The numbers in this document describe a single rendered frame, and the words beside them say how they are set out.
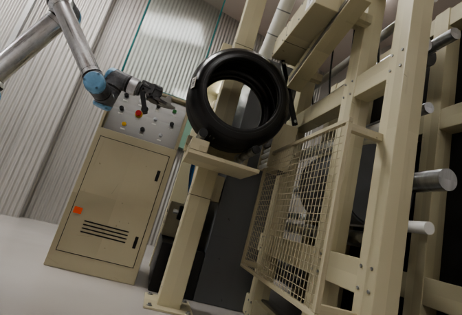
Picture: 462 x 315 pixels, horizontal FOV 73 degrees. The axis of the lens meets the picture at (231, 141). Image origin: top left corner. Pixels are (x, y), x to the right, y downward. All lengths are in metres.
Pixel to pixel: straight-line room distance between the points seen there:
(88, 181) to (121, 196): 0.23
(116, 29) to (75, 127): 1.42
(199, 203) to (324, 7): 1.25
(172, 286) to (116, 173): 0.80
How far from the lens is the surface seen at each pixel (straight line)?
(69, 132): 4.23
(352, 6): 1.72
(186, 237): 1.86
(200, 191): 1.86
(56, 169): 4.19
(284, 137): 1.98
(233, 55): 1.71
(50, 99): 4.14
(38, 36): 1.94
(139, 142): 2.21
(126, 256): 2.19
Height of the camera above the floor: 0.51
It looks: 15 degrees up
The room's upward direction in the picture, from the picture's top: 16 degrees clockwise
